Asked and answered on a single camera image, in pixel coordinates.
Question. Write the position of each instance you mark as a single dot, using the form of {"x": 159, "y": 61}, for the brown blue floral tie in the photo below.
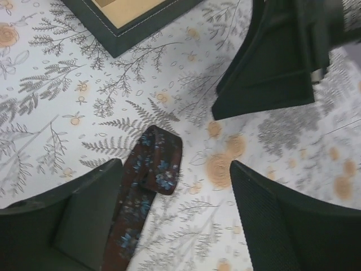
{"x": 152, "y": 168}

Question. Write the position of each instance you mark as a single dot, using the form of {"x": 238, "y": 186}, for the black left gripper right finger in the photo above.
{"x": 288, "y": 230}

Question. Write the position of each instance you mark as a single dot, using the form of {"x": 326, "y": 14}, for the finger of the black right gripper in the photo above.
{"x": 285, "y": 51}

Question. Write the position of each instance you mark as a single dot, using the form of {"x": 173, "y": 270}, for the floral patterned table mat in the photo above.
{"x": 67, "y": 107}

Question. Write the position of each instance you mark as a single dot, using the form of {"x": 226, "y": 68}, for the dark green tie box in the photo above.
{"x": 120, "y": 25}

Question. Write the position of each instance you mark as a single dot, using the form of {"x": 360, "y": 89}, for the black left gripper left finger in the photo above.
{"x": 65, "y": 228}

